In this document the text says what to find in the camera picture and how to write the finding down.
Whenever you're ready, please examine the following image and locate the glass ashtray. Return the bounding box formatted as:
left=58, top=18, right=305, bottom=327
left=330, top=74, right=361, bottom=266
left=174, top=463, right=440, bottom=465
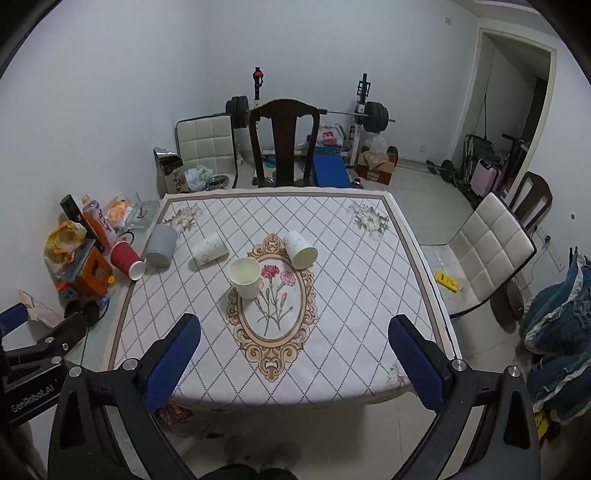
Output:
left=124, top=200, right=160, bottom=232

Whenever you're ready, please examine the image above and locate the floral printed tablecloth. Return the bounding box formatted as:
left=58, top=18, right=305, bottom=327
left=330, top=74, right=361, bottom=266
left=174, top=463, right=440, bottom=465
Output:
left=107, top=191, right=463, bottom=409

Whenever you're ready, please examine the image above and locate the cardboard box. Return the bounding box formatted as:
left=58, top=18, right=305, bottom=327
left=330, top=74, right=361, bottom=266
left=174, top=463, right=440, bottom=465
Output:
left=355, top=145, right=399, bottom=186

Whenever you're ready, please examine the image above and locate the printed open carton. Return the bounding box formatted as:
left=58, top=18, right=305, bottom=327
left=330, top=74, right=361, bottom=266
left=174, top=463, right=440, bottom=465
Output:
left=153, top=147, right=188, bottom=195

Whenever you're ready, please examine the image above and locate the cream paper cup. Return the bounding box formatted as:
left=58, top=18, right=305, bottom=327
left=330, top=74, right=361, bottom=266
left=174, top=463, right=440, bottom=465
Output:
left=229, top=257, right=261, bottom=301

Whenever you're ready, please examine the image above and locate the crumpled white plastic bag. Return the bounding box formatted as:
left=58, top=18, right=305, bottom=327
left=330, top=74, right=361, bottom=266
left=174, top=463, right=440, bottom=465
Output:
left=184, top=165, right=214, bottom=193

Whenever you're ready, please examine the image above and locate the blue bench pad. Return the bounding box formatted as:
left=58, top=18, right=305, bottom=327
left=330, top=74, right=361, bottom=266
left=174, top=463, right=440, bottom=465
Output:
left=312, top=155, right=353, bottom=188

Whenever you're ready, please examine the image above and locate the folded grey cart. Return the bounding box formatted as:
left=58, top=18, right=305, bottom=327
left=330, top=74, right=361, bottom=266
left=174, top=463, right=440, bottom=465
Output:
left=462, top=133, right=495, bottom=182

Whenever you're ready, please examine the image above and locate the white weight bench rack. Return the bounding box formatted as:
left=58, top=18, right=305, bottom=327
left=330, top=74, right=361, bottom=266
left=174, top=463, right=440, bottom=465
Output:
left=250, top=67, right=373, bottom=186

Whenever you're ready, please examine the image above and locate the orange snack bag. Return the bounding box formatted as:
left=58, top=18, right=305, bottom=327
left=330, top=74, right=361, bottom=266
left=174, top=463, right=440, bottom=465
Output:
left=103, top=196, right=135, bottom=230

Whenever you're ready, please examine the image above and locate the dark wooden chair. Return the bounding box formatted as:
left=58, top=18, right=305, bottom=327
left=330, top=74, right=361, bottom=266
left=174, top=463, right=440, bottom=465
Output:
left=248, top=98, right=321, bottom=189
left=490, top=171, right=554, bottom=324

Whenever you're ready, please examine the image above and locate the grey cup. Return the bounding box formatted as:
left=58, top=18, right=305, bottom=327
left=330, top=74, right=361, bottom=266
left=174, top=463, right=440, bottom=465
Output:
left=146, top=224, right=179, bottom=268

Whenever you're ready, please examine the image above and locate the black barbell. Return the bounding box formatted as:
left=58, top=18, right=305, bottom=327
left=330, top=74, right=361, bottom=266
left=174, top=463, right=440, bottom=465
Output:
left=225, top=95, right=397, bottom=133

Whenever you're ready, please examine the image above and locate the black exercise frame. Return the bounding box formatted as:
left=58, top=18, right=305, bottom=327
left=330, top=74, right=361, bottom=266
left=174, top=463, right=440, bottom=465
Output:
left=501, top=133, right=528, bottom=186

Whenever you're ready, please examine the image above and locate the white patterned paper cup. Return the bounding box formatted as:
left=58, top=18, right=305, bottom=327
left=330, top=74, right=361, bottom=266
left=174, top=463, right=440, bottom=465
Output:
left=191, top=231, right=230, bottom=271

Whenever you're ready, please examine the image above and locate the red paper cup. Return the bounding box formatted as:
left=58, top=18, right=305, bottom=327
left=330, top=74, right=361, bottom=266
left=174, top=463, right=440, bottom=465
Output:
left=110, top=240, right=147, bottom=281

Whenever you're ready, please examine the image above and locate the white door frame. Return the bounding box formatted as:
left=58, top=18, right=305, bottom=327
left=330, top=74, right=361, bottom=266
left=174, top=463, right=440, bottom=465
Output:
left=459, top=27, right=560, bottom=197

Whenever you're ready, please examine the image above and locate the red and white plastic bag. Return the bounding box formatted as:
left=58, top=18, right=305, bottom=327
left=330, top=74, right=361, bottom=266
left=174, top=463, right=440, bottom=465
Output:
left=316, top=122, right=346, bottom=150

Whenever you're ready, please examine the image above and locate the white padded cushion panel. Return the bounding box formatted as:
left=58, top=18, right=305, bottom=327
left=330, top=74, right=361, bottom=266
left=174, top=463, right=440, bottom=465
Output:
left=175, top=113, right=237, bottom=182

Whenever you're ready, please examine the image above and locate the yellow plastic bag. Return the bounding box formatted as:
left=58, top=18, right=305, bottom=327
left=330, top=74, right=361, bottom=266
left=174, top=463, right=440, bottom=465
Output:
left=43, top=220, right=89, bottom=280

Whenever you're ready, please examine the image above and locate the pink suitcase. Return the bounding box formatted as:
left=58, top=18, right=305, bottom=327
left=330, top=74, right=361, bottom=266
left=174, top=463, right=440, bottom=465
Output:
left=470, top=158, right=502, bottom=195

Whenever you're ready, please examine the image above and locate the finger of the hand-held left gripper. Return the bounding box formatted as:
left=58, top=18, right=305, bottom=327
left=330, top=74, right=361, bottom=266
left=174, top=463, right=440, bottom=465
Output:
left=0, top=302, right=32, bottom=344
left=18, top=300, right=100, bottom=365

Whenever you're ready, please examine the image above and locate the crumpled brown paper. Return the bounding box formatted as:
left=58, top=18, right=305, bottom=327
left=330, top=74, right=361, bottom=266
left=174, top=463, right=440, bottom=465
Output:
left=18, top=289, right=64, bottom=329

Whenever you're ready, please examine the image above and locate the orange box clutter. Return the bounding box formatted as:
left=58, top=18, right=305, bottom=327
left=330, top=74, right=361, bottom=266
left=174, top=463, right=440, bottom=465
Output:
left=57, top=246, right=116, bottom=301

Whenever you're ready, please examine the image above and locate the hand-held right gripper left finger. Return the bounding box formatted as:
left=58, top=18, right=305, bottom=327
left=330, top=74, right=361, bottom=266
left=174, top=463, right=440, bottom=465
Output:
left=47, top=313, right=202, bottom=480

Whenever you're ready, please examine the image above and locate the white padded chair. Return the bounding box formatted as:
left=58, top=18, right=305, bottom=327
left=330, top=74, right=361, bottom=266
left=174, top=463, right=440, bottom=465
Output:
left=445, top=192, right=538, bottom=319

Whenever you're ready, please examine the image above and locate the black bottle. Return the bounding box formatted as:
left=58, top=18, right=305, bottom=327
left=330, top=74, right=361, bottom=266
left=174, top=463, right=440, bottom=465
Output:
left=59, top=194, right=112, bottom=253

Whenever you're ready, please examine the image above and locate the small floor barbell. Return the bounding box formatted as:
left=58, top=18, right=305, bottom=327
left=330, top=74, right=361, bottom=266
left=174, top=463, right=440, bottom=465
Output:
left=425, top=159, right=459, bottom=184

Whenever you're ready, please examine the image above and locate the blue ruffled blanket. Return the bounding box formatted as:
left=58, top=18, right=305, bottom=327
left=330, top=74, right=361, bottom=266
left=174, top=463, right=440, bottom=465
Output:
left=519, top=256, right=591, bottom=424

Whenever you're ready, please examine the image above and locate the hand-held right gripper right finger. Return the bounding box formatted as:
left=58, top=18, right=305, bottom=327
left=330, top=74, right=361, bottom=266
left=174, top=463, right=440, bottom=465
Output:
left=388, top=315, right=542, bottom=480

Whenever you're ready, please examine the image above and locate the orange bottle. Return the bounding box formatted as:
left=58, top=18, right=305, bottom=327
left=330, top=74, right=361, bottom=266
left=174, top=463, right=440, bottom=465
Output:
left=81, top=196, right=112, bottom=248

